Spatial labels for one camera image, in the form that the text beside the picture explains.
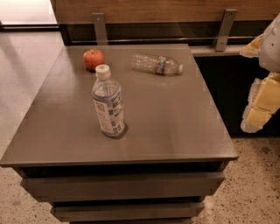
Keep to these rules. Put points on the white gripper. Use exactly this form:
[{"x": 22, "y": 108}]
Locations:
[{"x": 271, "y": 49}]

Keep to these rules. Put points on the blue label plastic bottle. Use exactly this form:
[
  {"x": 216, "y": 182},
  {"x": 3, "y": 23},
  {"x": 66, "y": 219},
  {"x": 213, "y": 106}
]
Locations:
[{"x": 108, "y": 102}]

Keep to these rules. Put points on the clear empty plastic bottle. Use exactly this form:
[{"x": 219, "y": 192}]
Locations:
[{"x": 155, "y": 64}]

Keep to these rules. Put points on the red apple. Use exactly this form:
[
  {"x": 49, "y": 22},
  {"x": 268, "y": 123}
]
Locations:
[{"x": 93, "y": 58}]

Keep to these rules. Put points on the right metal bracket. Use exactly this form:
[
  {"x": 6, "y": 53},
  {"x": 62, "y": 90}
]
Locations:
[{"x": 226, "y": 23}]

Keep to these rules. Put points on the metal bracket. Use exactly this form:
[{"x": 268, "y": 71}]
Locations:
[
  {"x": 100, "y": 29},
  {"x": 226, "y": 23}
]

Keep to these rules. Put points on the left metal bracket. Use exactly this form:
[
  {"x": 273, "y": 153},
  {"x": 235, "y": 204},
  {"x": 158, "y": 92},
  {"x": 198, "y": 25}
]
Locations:
[{"x": 100, "y": 29}]

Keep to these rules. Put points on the wooden wall panel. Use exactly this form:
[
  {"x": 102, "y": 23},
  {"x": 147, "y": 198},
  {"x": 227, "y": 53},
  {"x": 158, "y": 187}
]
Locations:
[{"x": 161, "y": 11}]

